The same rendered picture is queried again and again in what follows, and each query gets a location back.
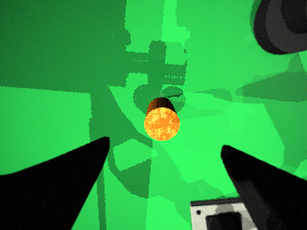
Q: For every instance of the orange knob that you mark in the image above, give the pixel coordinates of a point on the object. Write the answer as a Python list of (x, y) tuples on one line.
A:
[(161, 121)]

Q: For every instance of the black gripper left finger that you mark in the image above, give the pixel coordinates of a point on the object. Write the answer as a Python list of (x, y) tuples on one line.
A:
[(51, 194)]

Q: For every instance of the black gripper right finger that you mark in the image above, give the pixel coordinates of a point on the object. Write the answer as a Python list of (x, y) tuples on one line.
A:
[(275, 199)]

